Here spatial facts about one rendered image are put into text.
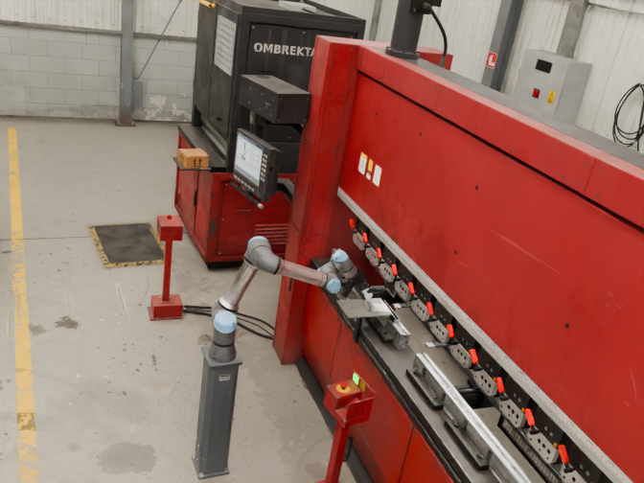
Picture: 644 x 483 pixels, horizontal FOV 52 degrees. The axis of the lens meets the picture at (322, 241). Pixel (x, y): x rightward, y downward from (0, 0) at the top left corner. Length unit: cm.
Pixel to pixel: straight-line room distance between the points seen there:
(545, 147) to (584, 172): 22
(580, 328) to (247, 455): 230
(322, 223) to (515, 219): 190
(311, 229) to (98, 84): 630
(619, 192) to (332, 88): 220
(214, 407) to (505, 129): 206
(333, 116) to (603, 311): 228
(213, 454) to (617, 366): 230
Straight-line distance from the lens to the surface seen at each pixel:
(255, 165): 434
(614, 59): 807
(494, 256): 284
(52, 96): 1015
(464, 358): 307
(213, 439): 379
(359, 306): 371
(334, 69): 405
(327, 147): 416
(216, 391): 358
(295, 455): 416
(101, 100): 1021
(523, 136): 269
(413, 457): 338
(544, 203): 260
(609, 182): 235
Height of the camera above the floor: 280
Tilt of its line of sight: 24 degrees down
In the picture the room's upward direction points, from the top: 9 degrees clockwise
